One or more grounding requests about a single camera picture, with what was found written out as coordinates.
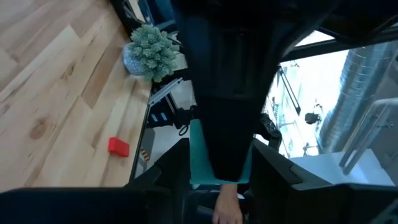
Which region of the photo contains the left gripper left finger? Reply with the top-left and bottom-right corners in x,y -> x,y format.
124,138 -> 192,224

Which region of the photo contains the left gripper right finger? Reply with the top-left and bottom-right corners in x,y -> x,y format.
248,139 -> 305,224

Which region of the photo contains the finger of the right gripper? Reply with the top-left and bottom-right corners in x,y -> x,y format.
198,96 -> 267,182

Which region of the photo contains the small teal block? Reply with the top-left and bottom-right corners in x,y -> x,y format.
189,119 -> 251,185

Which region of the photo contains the long red block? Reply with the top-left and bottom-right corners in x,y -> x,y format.
108,136 -> 131,158

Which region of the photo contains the person's hand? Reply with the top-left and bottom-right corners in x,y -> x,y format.
212,183 -> 244,224

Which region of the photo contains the small green potted plant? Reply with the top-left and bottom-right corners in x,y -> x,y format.
123,24 -> 181,83

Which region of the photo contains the silver bracket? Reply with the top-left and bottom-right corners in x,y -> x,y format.
148,77 -> 184,106

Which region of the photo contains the silver ventilation duct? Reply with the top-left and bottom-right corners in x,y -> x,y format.
317,40 -> 398,156

